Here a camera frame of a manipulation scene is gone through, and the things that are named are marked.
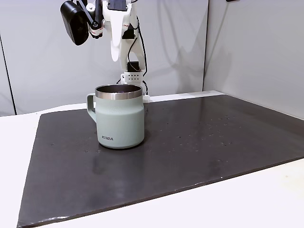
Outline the pale green steel-rimmed mug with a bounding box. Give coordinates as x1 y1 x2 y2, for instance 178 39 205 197
86 84 145 150

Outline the black table mat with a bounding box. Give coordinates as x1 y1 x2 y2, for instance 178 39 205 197
16 94 304 228

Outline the black cable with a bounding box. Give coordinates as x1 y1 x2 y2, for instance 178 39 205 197
127 13 149 96

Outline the black oval camera box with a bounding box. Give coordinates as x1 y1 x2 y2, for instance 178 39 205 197
59 0 104 47

